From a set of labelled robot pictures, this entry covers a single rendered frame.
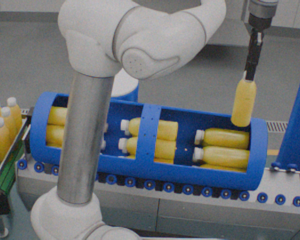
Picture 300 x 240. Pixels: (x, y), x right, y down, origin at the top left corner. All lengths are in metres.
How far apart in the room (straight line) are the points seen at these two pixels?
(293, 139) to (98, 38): 1.78
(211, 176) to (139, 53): 0.86
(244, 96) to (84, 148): 0.66
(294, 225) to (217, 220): 0.32
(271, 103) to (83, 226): 3.08
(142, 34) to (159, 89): 3.12
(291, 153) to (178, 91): 1.68
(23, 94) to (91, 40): 3.03
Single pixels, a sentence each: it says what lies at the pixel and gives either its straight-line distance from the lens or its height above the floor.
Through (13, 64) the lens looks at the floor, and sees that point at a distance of 4.40.
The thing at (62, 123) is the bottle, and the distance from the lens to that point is 1.68.
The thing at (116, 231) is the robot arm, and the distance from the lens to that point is 1.14.
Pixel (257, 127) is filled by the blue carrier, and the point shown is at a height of 1.23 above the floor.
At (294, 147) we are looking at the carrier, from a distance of 2.54.
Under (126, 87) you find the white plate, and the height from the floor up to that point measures 1.04.
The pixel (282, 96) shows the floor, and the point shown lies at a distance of 4.22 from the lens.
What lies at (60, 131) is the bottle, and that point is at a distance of 1.67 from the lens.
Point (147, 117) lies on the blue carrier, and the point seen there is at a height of 1.23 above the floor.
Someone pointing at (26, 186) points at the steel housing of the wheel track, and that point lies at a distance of 1.86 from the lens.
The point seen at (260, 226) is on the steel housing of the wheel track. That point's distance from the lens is 1.83.
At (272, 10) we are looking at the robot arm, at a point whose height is 1.71.
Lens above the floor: 2.20
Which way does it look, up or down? 38 degrees down
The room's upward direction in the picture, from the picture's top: 5 degrees clockwise
